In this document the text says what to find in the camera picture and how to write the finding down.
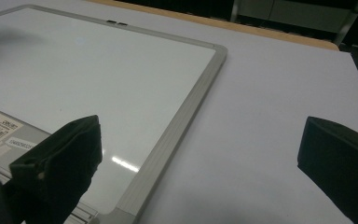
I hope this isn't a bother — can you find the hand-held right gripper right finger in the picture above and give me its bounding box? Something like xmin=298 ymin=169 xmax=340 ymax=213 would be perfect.
xmin=296 ymin=115 xmax=358 ymax=224

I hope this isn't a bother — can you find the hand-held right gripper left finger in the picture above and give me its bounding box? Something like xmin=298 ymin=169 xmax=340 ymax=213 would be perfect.
xmin=8 ymin=114 xmax=103 ymax=224

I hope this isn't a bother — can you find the grey framed whiteboard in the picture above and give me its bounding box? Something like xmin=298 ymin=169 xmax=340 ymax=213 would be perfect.
xmin=0 ymin=3 xmax=228 ymax=224

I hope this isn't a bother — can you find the white table sheet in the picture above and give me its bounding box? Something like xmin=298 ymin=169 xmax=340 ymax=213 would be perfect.
xmin=0 ymin=0 xmax=358 ymax=224

